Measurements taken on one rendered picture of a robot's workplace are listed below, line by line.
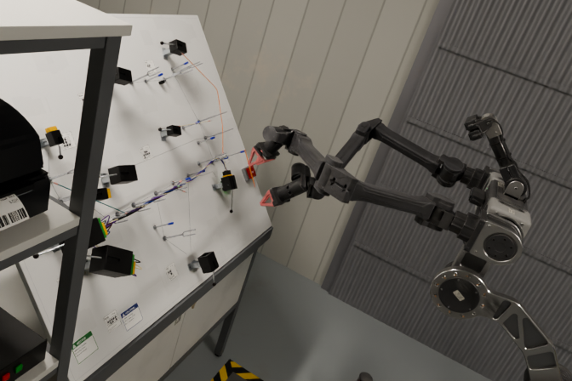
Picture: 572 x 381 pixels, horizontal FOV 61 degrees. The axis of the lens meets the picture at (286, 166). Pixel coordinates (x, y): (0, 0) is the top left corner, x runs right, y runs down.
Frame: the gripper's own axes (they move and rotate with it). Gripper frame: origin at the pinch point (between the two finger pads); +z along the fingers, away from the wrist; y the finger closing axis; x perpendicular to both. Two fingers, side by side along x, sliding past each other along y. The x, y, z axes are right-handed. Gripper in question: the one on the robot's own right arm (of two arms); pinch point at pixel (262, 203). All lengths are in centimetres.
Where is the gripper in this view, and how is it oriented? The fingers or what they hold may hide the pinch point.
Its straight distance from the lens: 190.4
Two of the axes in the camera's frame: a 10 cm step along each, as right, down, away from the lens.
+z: -8.0, 4.0, 4.5
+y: -4.7, 0.5, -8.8
